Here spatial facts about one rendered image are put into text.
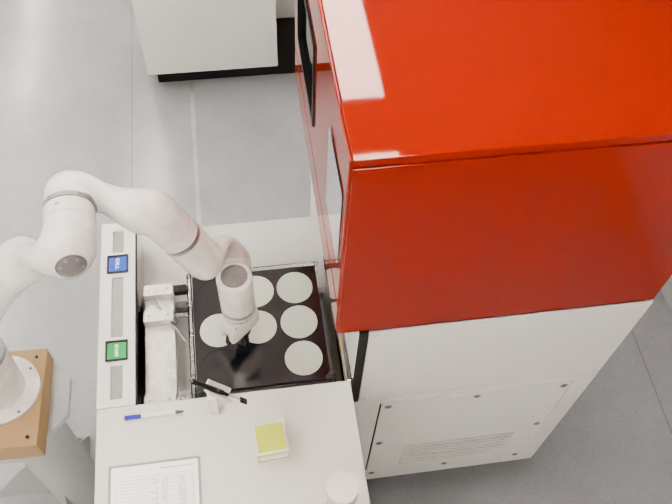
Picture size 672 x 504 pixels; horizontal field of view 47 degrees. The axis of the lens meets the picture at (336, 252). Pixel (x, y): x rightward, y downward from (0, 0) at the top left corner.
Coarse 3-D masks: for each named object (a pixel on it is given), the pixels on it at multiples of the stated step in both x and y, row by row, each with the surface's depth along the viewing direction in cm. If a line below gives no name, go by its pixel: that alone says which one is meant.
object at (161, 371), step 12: (156, 300) 212; (168, 300) 212; (156, 336) 206; (168, 336) 206; (156, 348) 204; (168, 348) 204; (156, 360) 202; (168, 360) 202; (156, 372) 200; (168, 372) 201; (156, 384) 199; (168, 384) 199
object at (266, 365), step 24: (192, 288) 212; (216, 288) 213; (312, 288) 214; (216, 312) 209; (288, 336) 205; (312, 336) 206; (216, 360) 201; (240, 360) 201; (264, 360) 201; (240, 384) 197; (264, 384) 198
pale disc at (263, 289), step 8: (256, 280) 215; (264, 280) 215; (256, 288) 213; (264, 288) 213; (272, 288) 213; (256, 296) 212; (264, 296) 212; (272, 296) 212; (256, 304) 210; (264, 304) 210
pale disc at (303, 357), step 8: (296, 344) 204; (304, 344) 204; (312, 344) 204; (288, 352) 203; (296, 352) 203; (304, 352) 203; (312, 352) 203; (320, 352) 203; (288, 360) 202; (296, 360) 202; (304, 360) 202; (312, 360) 202; (320, 360) 202; (288, 368) 200; (296, 368) 200; (304, 368) 201; (312, 368) 201
